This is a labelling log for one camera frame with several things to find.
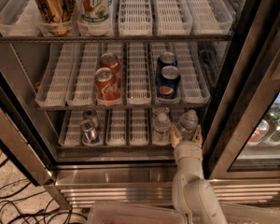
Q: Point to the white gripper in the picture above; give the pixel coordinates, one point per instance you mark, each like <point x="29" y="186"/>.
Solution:
<point x="187" y="149"/>

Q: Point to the clear water bottle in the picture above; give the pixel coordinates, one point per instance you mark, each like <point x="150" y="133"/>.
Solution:
<point x="156" y="111"/>
<point x="187" y="124"/>
<point x="161" y="133"/>

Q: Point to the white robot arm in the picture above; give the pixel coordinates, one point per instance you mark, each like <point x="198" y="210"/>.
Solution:
<point x="191" y="192"/>

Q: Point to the bottom shelf tray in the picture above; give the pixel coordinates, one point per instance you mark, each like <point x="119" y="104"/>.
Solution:
<point x="138" y="127"/>

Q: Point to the shelf tray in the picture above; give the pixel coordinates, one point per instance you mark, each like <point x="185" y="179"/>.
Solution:
<point x="138" y="127"/>
<point x="138" y="79"/>
<point x="135" y="17"/>

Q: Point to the middle shelf tray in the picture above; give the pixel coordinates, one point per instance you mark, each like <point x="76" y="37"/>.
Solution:
<point x="138" y="79"/>

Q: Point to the green bottle behind glass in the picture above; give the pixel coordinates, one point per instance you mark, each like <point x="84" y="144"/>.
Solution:
<point x="273" y="119"/>

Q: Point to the stainless steel fridge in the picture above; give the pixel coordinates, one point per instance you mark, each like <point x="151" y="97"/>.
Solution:
<point x="228" y="56"/>

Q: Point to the top shelf tray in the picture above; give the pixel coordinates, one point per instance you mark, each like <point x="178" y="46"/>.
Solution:
<point x="135" y="17"/>

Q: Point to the front blue pepsi can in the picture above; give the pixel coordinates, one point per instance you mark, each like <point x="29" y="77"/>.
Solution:
<point x="168" y="83"/>

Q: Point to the blue pepsi can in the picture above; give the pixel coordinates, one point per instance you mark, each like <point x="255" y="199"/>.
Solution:
<point x="168" y="83"/>
<point x="166" y="58"/>

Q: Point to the red can behind glass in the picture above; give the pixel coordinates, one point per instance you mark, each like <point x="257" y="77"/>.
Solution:
<point x="259" y="133"/>

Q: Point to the rear blue pepsi can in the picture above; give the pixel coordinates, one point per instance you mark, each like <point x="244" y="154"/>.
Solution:
<point x="166" y="58"/>

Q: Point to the right clear plastic bin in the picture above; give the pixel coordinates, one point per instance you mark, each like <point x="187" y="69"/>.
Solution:
<point x="244" y="214"/>

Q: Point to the clear plastic bin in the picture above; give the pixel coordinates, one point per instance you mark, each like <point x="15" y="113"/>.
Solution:
<point x="244" y="214"/>
<point x="122" y="213"/>

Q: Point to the front red cola can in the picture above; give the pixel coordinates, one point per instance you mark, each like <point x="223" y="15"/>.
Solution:
<point x="107" y="86"/>

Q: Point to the red cola can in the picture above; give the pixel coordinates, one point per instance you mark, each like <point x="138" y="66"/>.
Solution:
<point x="111" y="60"/>
<point x="107" y="86"/>

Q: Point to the front silver blue can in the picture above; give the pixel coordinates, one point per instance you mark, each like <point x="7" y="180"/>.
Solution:
<point x="90" y="135"/>

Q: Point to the silver blue can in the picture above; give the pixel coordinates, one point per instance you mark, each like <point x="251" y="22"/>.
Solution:
<point x="91" y="115"/>
<point x="90" y="135"/>

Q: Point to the rear silver blue can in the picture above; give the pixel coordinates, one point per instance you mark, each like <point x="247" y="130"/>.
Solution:
<point x="91" y="115"/>

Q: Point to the rear red cola can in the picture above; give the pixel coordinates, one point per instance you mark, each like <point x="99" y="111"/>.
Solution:
<point x="111" y="60"/>

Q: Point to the left clear plastic bin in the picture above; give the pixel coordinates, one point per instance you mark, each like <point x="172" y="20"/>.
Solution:
<point x="122" y="213"/>

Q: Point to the white 7up can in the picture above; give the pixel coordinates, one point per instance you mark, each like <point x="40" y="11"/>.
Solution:
<point x="93" y="11"/>

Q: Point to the gold tall can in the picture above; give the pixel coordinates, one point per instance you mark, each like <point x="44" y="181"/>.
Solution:
<point x="56" y="13"/>

